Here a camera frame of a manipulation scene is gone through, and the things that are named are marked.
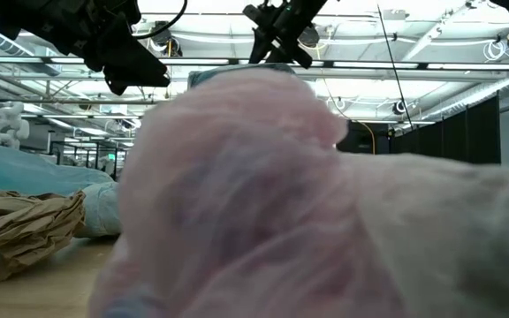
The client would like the pale plastic bag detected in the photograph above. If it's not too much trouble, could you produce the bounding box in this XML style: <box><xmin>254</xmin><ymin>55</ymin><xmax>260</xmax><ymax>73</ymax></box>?
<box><xmin>87</xmin><ymin>68</ymin><xmax>509</xmax><ymax>318</ymax></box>

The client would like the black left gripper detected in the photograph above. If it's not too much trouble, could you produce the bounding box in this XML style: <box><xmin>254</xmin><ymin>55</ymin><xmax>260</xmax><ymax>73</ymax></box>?
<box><xmin>37</xmin><ymin>0</ymin><xmax>171</xmax><ymax>96</ymax></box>

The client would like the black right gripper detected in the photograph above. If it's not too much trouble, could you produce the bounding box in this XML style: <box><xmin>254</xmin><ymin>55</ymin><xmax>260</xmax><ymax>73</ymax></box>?
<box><xmin>243</xmin><ymin>0</ymin><xmax>327</xmax><ymax>70</ymax></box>

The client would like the thin black pole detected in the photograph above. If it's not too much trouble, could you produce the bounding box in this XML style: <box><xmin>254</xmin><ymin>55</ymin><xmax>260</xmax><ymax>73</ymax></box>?
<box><xmin>376</xmin><ymin>4</ymin><xmax>414</xmax><ymax>129</ymax></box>

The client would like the black background monitor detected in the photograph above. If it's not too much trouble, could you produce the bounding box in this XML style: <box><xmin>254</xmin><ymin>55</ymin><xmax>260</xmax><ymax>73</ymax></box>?
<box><xmin>336</xmin><ymin>119</ymin><xmax>391</xmax><ymax>155</ymax></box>

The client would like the black curtain partition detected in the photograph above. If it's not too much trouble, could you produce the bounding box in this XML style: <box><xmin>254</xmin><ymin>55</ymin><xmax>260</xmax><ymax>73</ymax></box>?
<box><xmin>390</xmin><ymin>95</ymin><xmax>502</xmax><ymax>165</ymax></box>

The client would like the yellow hanging cable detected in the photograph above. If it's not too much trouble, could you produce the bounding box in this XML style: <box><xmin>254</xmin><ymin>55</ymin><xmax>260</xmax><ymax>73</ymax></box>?
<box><xmin>359</xmin><ymin>121</ymin><xmax>377</xmax><ymax>155</ymax></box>

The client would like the brown paper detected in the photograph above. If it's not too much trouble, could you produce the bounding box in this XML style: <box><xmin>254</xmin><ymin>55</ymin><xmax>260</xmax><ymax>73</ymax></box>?
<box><xmin>0</xmin><ymin>189</ymin><xmax>87</xmax><ymax>283</ymax></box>

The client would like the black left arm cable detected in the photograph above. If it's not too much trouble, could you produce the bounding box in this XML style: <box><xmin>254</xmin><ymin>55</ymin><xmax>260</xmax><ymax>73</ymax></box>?
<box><xmin>133</xmin><ymin>0</ymin><xmax>189</xmax><ymax>41</ymax></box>

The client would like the white ceiling cable coil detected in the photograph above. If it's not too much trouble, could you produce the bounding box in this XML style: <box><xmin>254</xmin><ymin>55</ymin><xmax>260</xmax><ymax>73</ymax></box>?
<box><xmin>483</xmin><ymin>39</ymin><xmax>507</xmax><ymax>62</ymax></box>

